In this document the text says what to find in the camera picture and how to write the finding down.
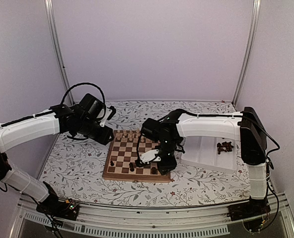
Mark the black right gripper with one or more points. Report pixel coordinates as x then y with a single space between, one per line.
170 166

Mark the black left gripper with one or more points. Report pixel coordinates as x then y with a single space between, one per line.
103 139

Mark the dark chess piece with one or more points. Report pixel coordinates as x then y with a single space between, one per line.
153 170

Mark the white plastic compartment tray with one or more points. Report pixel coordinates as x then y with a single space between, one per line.
202 152

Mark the dark wooden king piece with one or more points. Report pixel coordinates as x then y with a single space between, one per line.
131 166

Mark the wooden chess board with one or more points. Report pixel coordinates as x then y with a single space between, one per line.
122 153

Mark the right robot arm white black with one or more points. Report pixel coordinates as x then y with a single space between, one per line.
244 127

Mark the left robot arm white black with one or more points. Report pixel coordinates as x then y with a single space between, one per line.
30 130

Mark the pile of dark chess pieces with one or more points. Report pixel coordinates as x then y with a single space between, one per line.
224 147

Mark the light queen piece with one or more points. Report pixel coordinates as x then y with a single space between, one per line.
137 133

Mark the light rook far left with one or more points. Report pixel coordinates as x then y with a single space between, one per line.
118 136

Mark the floral patterned table mat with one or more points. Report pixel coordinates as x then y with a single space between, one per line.
75 168

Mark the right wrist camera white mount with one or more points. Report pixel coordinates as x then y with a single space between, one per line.
147 157

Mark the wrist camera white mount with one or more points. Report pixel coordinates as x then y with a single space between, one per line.
107 114
147 157

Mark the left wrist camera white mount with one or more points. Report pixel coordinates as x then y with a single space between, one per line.
107 114

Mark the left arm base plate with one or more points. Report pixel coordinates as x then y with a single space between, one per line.
67 209

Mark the left aluminium frame post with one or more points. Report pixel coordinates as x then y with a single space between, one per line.
56 44

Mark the aluminium frame post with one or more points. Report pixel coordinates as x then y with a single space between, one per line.
248 50
56 44

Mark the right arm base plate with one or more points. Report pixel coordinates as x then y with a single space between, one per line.
255 211

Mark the front aluminium rail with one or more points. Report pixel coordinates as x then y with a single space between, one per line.
97 220

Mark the right aluminium frame post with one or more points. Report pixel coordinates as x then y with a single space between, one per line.
248 50

